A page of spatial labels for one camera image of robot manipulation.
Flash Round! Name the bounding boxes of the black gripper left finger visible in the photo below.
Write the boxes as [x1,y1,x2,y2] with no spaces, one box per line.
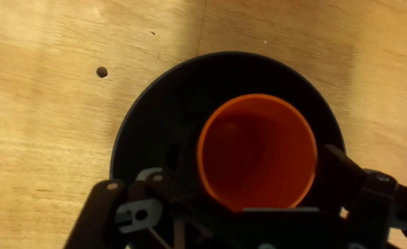
[63,143,200,249]

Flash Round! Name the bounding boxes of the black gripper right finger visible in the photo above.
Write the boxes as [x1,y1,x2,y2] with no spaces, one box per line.
[313,143,407,249]

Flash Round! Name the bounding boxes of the orange plastic cup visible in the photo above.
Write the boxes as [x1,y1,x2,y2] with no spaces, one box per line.
[195,93,318,214]

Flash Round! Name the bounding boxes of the black bowl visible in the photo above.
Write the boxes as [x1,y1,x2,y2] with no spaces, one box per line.
[108,50,346,205]

